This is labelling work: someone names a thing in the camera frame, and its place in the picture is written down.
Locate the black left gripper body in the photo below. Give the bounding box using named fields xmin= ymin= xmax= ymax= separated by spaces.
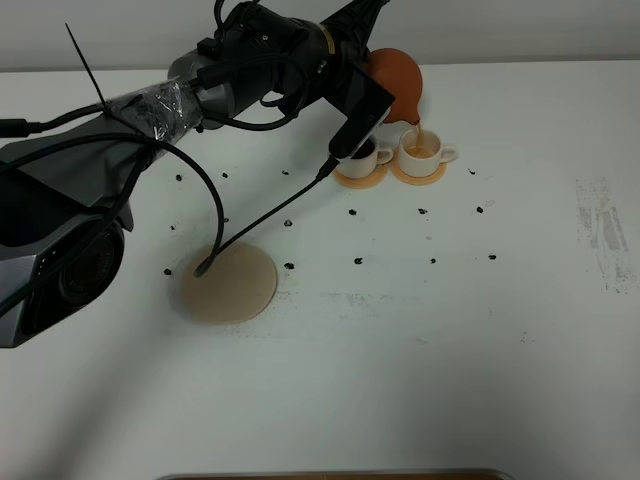
xmin=199 ymin=1 xmax=368 ymax=116

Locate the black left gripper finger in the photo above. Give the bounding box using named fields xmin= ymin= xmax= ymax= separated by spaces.
xmin=321 ymin=0 xmax=389 ymax=55

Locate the brown clay teapot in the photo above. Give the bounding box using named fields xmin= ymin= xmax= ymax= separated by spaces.
xmin=367 ymin=48 xmax=423 ymax=126

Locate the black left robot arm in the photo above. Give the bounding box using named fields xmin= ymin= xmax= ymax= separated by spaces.
xmin=1 ymin=1 xmax=394 ymax=348

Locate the beige round teapot coaster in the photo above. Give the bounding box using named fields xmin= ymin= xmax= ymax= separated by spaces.
xmin=179 ymin=242 xmax=278 ymax=325

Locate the left white teacup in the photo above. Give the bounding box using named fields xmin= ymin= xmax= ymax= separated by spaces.
xmin=337 ymin=136 xmax=394 ymax=180

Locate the white teacup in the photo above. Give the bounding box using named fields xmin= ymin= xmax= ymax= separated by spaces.
xmin=397 ymin=129 xmax=459 ymax=178
xmin=337 ymin=136 xmax=394 ymax=180

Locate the right white teacup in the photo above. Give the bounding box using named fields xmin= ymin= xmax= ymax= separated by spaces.
xmin=397 ymin=129 xmax=459 ymax=178

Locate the left orange cup coaster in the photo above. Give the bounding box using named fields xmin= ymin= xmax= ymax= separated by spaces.
xmin=332 ymin=165 xmax=388 ymax=190

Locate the orange cup coaster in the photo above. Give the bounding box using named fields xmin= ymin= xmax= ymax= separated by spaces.
xmin=390 ymin=149 xmax=447 ymax=186
xmin=332 ymin=165 xmax=388 ymax=190

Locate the right orange cup coaster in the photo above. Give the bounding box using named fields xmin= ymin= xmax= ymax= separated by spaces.
xmin=390 ymin=149 xmax=447 ymax=186

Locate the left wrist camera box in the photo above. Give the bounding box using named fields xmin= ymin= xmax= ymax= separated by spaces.
xmin=324 ymin=61 xmax=395 ymax=161

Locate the black left camera cable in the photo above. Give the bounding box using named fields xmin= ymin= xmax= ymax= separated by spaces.
xmin=0 ymin=54 xmax=339 ymax=279

